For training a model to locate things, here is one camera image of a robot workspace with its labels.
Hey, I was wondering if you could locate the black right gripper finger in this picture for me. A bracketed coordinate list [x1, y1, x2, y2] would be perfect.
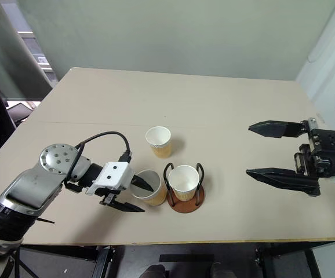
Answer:
[246, 167, 322, 198]
[248, 119, 306, 139]

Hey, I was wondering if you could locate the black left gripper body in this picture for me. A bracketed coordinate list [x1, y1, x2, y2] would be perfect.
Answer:
[93, 187, 120, 207]

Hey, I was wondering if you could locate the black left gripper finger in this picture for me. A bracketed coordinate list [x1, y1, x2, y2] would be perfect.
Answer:
[107, 199, 146, 214]
[131, 175, 155, 193]

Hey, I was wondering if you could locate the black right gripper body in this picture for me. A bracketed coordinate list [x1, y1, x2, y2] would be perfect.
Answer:
[293, 116, 335, 179]

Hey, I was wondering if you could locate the paper cup with tan sleeve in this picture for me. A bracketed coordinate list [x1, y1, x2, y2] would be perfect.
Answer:
[145, 126, 173, 159]
[129, 169, 168, 207]
[167, 164, 201, 202]

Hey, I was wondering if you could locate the dark rounded shape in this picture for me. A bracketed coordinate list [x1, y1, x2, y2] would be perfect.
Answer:
[140, 263, 170, 278]

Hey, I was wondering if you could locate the dark flat laptop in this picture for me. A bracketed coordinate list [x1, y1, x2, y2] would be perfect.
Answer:
[6, 103, 32, 125]

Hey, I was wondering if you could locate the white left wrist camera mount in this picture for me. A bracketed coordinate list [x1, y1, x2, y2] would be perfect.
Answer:
[85, 162, 135, 196]

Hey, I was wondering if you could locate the wire cup holder wooden base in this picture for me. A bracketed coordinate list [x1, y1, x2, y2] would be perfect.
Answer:
[163, 162, 206, 215]

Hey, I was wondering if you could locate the black metal table frame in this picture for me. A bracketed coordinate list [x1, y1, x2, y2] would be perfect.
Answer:
[13, 240, 335, 278]

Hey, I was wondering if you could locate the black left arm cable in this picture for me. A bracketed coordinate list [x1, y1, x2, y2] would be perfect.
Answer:
[63, 131, 133, 189]

